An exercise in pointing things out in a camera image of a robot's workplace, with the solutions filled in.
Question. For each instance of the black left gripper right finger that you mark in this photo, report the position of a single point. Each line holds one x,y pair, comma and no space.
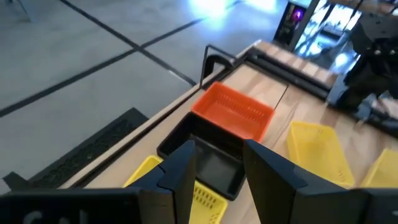
280,199

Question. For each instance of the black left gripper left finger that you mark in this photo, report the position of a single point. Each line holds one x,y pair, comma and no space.
174,193

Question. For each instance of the yellow plastic basket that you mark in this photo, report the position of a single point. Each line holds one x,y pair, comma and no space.
320,152
208,205
384,171

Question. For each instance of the black plastic basket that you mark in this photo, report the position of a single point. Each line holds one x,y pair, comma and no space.
217,168

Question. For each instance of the orange plastic basket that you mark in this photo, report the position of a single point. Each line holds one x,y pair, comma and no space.
230,115

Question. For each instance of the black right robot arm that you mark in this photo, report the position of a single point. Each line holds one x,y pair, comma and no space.
373,62

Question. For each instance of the black floor grate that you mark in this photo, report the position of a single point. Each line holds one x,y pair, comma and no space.
93,146

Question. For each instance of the black table clamp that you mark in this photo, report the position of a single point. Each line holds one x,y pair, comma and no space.
217,59

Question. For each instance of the black computer tower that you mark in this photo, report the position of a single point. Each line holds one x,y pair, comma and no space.
289,28

